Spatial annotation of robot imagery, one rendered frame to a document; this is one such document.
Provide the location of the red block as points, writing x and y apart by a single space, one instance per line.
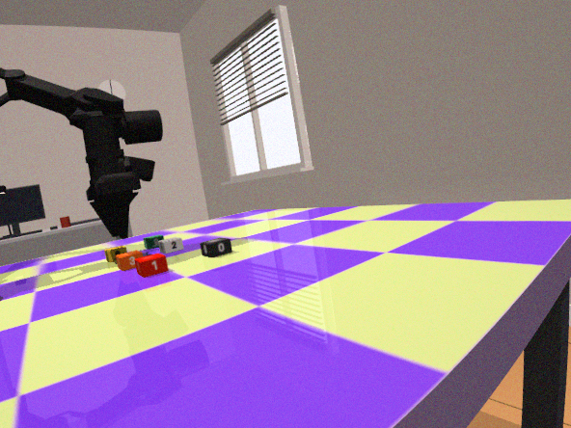
150 265

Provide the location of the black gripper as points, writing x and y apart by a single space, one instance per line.
111 192

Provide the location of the orange block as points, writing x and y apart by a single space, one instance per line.
127 261

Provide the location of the white block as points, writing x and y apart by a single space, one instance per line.
170 245

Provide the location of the yellow block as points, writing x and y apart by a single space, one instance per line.
110 254

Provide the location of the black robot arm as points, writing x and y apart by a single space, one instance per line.
99 114

